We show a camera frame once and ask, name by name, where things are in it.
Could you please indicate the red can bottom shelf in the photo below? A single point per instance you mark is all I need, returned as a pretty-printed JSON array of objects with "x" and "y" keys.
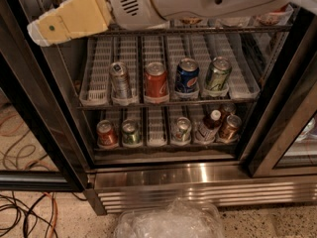
[{"x": 106, "y": 133}]

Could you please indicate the green can bottom shelf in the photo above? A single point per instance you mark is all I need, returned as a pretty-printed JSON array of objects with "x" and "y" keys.
[{"x": 130, "y": 132}]

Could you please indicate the green silver can bottom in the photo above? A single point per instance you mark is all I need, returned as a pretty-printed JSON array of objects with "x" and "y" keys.
[{"x": 181, "y": 129}]

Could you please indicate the empty white middle left tray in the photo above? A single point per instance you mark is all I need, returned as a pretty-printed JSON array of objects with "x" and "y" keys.
[{"x": 95, "y": 86}]

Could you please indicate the top wire shelf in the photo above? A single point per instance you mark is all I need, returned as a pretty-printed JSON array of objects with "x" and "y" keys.
[{"x": 193, "y": 31}]

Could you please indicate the clear plastic bag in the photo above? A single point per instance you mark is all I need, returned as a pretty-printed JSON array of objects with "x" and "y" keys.
[{"x": 180, "y": 219}]

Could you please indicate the left glass fridge door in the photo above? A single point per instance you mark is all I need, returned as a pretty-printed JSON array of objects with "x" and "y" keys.
[{"x": 27, "y": 79}]

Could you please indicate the red coke can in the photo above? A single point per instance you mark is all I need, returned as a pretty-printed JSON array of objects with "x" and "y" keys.
[{"x": 156, "y": 80}]

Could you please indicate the red tall can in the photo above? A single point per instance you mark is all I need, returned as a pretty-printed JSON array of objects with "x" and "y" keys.
[{"x": 276, "y": 18}]

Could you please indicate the brown can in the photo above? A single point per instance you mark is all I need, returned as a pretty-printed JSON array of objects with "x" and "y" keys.
[
  {"x": 230, "y": 128},
  {"x": 227, "y": 109}
]

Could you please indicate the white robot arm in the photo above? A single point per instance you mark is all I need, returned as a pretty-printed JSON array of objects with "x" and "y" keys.
[{"x": 143, "y": 14}]

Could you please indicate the stainless steel fridge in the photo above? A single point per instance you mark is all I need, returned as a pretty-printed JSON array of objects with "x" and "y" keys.
[{"x": 123, "y": 178}]

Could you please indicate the brown can front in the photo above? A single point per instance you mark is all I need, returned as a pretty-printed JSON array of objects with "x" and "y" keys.
[{"x": 230, "y": 128}]

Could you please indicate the green soda can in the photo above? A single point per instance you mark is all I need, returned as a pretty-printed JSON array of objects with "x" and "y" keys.
[{"x": 217, "y": 74}]

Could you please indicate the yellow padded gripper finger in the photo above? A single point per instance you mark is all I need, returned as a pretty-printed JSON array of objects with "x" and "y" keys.
[{"x": 73, "y": 19}]

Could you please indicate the empty white bottom tray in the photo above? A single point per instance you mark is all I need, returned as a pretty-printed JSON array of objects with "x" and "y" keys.
[{"x": 156, "y": 132}]

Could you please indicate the glass fridge door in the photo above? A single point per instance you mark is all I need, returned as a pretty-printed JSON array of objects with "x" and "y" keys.
[
  {"x": 27, "y": 79},
  {"x": 290, "y": 146}
]

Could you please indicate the blue pepsi can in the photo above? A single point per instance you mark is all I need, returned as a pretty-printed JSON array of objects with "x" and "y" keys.
[{"x": 187, "y": 72}]

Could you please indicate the brown can rear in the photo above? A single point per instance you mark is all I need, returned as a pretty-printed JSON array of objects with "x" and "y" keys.
[{"x": 227, "y": 109}]

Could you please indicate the brown bottle white cap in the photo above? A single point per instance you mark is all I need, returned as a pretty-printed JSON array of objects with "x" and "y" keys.
[{"x": 209, "y": 126}]

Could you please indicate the silver slim can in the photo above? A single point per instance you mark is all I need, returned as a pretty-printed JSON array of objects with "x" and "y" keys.
[{"x": 120, "y": 80}]

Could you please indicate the right glass fridge door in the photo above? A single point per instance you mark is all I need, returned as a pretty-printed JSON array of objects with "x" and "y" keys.
[{"x": 290, "y": 146}]

